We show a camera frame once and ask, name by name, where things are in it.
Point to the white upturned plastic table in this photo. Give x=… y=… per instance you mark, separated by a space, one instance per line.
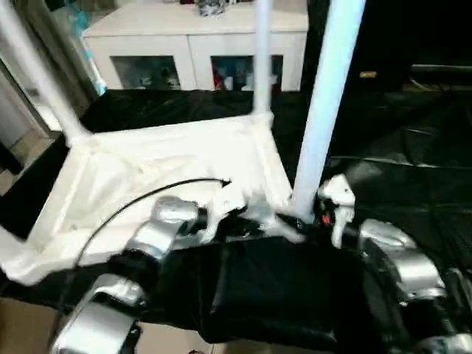
x=147 y=162

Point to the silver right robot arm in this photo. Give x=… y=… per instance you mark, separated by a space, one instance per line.
x=402 y=265

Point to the white glass-door cabinet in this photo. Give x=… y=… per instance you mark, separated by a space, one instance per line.
x=184 y=33

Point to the grey crumpled object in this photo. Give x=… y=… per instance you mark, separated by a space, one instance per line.
x=212 y=6

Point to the grey curtain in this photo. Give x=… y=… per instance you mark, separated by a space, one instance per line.
x=63 y=44

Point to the white plastic table leg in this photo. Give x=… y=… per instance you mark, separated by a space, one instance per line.
x=11 y=251
x=40 y=74
x=262 y=59
x=328 y=96

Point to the black work mat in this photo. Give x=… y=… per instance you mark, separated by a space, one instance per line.
x=398 y=184

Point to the black case with yellow label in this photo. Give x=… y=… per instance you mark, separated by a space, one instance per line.
x=413 y=37

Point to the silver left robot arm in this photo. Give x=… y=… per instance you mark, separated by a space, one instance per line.
x=140 y=251

